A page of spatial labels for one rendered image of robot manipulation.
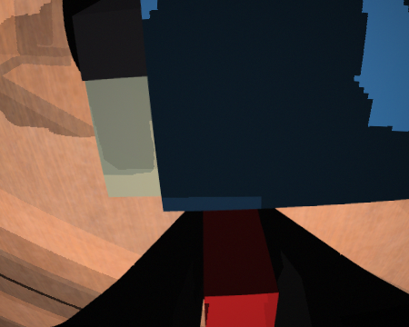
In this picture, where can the red-headed stop pin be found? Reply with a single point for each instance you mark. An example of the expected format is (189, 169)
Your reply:
(240, 289)

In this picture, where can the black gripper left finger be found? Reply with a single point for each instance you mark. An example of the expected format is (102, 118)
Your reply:
(165, 288)

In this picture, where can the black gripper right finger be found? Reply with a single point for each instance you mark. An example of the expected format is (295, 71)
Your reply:
(319, 287)

